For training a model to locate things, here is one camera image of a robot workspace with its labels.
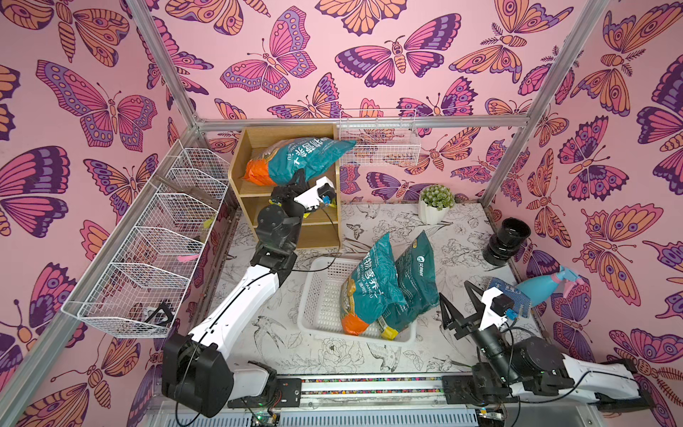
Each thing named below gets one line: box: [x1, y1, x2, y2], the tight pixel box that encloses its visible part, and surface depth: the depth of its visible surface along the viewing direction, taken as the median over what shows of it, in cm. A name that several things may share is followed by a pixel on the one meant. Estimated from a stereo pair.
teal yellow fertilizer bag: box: [377, 230, 440, 340], surface depth 70 cm
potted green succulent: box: [417, 184, 455, 226], surface depth 105 cm
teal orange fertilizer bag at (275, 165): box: [242, 136, 357, 186], surface depth 71 cm
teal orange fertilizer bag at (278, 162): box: [243, 136, 316, 186], surface depth 71 cm
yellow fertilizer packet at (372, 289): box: [340, 232, 408, 337], surface depth 74 cm
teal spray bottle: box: [514, 265, 585, 307], surface depth 82 cm
